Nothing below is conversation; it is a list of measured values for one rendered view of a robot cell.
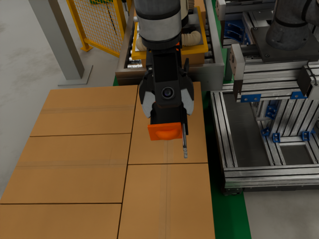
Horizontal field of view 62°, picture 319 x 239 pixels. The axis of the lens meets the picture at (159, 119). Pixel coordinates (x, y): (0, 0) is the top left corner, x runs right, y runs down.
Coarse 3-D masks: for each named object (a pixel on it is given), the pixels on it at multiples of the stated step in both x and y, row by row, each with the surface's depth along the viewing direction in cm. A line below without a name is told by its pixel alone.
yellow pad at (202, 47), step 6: (198, 6) 119; (192, 12) 111; (198, 12) 116; (198, 18) 111; (186, 30) 106; (192, 30) 101; (198, 30) 105; (204, 30) 106; (204, 36) 103; (204, 42) 100; (186, 48) 99; (192, 48) 98; (198, 48) 98; (204, 48) 98; (186, 54) 99
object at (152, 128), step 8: (152, 104) 62; (152, 112) 60; (160, 112) 60; (168, 112) 60; (176, 112) 59; (152, 120) 59; (160, 120) 58; (168, 120) 58; (176, 120) 58; (152, 128) 58; (160, 128) 58; (168, 128) 58; (176, 128) 58; (152, 136) 60
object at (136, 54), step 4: (136, 24) 116; (136, 28) 113; (136, 32) 111; (136, 36) 109; (140, 36) 108; (132, 48) 104; (136, 48) 102; (132, 52) 102; (136, 52) 101; (140, 52) 101; (144, 52) 101; (132, 56) 100; (136, 56) 100; (140, 56) 100; (144, 56) 100
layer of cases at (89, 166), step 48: (48, 96) 173; (96, 96) 168; (48, 144) 146; (96, 144) 143; (144, 144) 139; (192, 144) 136; (48, 192) 127; (96, 192) 124; (144, 192) 121; (192, 192) 119
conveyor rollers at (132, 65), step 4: (204, 4) 233; (208, 32) 203; (208, 36) 204; (208, 40) 197; (132, 44) 203; (208, 44) 192; (208, 48) 191; (208, 52) 185; (208, 56) 186; (132, 60) 191; (136, 60) 191; (140, 60) 191; (208, 60) 180; (212, 60) 179; (128, 64) 186; (132, 64) 185; (136, 64) 185; (140, 64) 184
